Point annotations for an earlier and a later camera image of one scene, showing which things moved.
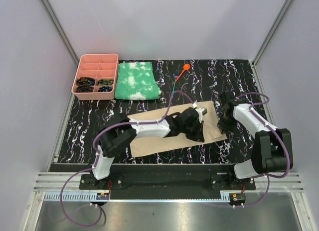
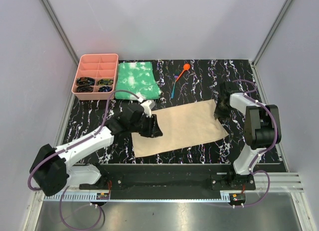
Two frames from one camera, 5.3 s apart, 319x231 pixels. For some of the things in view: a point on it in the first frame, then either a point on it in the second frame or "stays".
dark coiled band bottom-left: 84,88 stays
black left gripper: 199,136 → 153,130
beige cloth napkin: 145,145 stays
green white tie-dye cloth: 136,80 stays
